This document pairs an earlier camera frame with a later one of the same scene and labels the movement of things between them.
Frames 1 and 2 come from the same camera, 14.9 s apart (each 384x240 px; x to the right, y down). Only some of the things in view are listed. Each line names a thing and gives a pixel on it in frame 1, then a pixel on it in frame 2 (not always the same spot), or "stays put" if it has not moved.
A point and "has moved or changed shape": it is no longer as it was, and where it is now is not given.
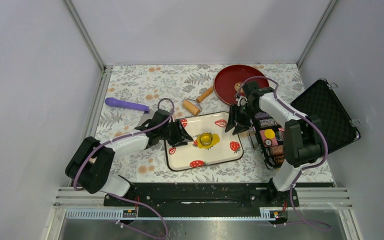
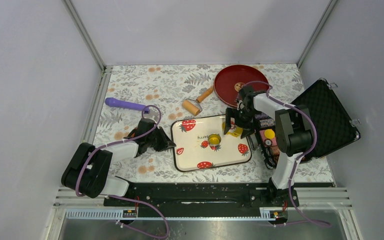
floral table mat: x=130 y=96 stays put
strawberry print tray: x=228 y=148 has moved or changed shape
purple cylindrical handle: x=116 y=102 stays put
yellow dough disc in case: x=269 y=133 stays put
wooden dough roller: x=193 y=106 stays put
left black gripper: x=180 y=132 to x=166 y=142
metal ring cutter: x=206 y=139 to x=214 y=140
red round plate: x=228 y=81 stays put
